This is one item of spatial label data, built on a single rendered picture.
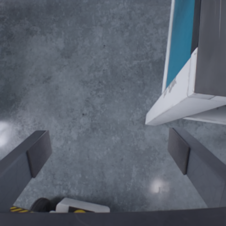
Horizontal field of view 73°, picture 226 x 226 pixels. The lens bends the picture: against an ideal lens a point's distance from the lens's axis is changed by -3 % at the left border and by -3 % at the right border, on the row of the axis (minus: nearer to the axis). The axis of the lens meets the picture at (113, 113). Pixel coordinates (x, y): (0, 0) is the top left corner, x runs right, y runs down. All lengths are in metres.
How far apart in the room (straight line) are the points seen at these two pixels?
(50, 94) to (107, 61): 0.41
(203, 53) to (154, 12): 0.99
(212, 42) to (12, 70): 1.20
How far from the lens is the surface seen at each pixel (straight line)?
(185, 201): 1.02
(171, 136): 0.16
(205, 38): 0.22
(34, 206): 0.98
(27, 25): 1.37
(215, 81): 0.20
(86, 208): 0.90
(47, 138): 0.17
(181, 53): 0.29
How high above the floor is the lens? 0.91
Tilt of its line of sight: 80 degrees down
